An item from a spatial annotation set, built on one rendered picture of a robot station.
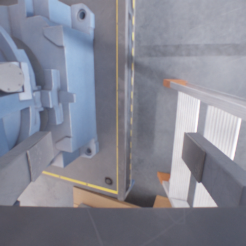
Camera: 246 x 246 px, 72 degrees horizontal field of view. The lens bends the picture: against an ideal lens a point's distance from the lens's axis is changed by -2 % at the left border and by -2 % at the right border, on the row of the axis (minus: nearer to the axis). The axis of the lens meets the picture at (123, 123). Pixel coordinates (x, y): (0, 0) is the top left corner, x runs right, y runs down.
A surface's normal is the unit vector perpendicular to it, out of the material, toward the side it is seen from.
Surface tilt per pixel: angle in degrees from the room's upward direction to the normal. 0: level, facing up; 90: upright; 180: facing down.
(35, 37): 0
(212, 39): 0
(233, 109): 66
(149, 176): 0
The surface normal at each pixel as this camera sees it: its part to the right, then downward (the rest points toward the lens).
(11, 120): 0.90, 0.32
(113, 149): -0.37, 0.26
